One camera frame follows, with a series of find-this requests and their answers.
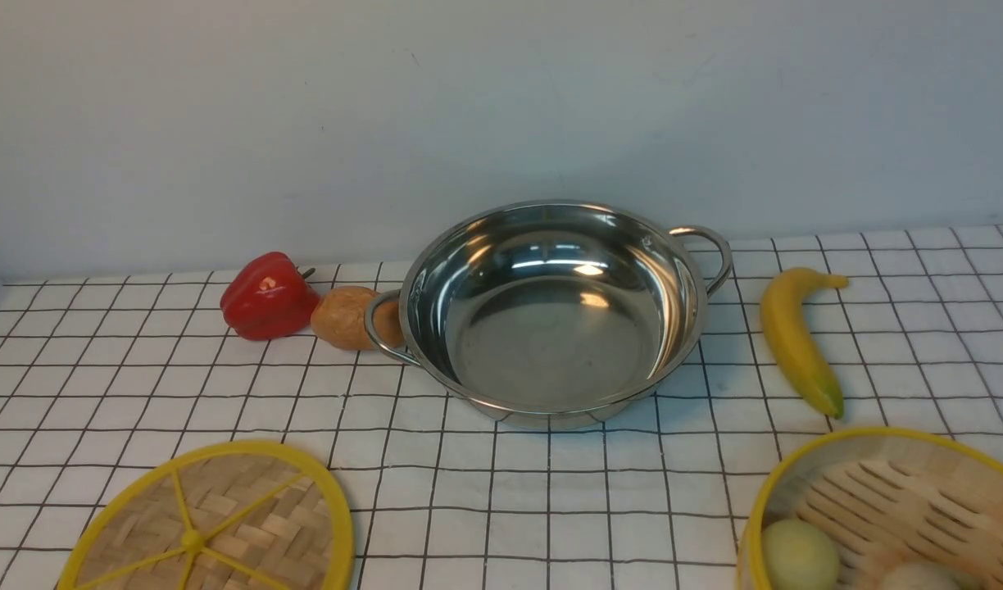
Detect bamboo steamer lid yellow rim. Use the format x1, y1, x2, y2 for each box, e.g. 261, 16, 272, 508
58, 439, 355, 589

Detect bamboo steamer basket yellow rim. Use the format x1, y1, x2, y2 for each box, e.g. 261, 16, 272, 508
735, 427, 1003, 589

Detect stainless steel pot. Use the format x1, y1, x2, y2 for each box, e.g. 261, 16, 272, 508
364, 199, 733, 430

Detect brown potato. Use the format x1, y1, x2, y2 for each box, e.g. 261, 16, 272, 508
310, 285, 405, 351

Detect red bell pepper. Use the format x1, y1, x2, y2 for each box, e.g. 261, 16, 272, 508
220, 252, 320, 341

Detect yellow banana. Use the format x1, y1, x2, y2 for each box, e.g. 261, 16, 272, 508
760, 266, 850, 420

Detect green round bun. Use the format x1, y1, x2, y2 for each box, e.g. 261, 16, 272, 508
761, 519, 842, 589

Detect checkered white tablecloth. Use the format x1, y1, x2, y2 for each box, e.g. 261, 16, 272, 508
0, 225, 1003, 589

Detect white round bun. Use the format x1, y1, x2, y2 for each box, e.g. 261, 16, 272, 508
877, 561, 961, 590

